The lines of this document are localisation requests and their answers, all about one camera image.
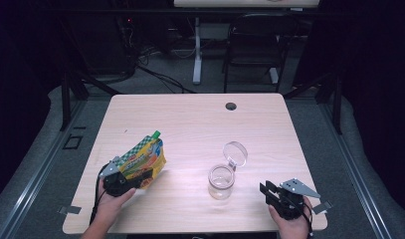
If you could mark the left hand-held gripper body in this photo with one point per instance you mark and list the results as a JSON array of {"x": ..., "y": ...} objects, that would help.
[{"x": 115, "y": 186}]

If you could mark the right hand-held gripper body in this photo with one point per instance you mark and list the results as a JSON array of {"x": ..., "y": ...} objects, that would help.
[{"x": 291, "y": 205}]

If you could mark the yellow pouch with green cap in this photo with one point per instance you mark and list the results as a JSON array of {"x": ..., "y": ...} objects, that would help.
[{"x": 145, "y": 156}]

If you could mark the clear jar with hinged lid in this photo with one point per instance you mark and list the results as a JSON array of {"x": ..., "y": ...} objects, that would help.
[{"x": 220, "y": 187}]

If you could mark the person's left hand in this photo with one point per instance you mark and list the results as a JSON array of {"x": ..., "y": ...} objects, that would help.
[{"x": 108, "y": 207}]

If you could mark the person's right hand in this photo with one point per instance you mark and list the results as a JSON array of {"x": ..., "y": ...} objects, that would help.
[{"x": 294, "y": 229}]

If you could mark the grey tape strip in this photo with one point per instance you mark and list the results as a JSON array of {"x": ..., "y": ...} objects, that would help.
[
  {"x": 322, "y": 207},
  {"x": 70, "y": 209}
]

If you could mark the black table grommet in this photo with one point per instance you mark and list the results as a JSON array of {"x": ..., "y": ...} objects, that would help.
[{"x": 231, "y": 106}]

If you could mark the black metal stand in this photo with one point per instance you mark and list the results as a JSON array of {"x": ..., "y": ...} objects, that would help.
[
  {"x": 337, "y": 106},
  {"x": 65, "y": 99}
]

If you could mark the white desk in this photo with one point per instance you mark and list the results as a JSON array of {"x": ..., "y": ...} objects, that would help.
[{"x": 197, "y": 49}]

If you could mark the black folding chair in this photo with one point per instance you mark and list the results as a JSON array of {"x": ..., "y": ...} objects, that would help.
[{"x": 259, "y": 36}]

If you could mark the dark equipment with red light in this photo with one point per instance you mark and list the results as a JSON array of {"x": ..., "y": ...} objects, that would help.
[{"x": 128, "y": 20}]

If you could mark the aluminium floor rail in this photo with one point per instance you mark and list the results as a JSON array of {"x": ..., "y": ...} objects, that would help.
[
  {"x": 356, "y": 172},
  {"x": 34, "y": 179}
]

